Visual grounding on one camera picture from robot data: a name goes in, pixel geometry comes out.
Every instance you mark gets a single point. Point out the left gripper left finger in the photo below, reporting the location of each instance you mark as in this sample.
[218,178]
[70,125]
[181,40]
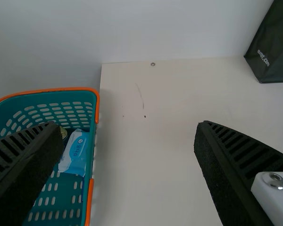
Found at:
[23,169]

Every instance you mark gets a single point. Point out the dark grey bag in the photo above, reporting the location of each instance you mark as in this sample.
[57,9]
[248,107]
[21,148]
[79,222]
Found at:
[273,47]

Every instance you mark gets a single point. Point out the blue white wipes pack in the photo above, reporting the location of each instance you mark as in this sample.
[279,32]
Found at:
[75,150]

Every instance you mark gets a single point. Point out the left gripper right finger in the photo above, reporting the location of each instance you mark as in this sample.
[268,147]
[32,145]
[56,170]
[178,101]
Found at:
[228,169]

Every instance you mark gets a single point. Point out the rectangular tin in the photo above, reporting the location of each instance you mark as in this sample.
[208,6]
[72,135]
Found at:
[64,134]

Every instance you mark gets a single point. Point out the teal shopping basket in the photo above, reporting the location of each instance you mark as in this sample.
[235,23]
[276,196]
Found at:
[94,131]

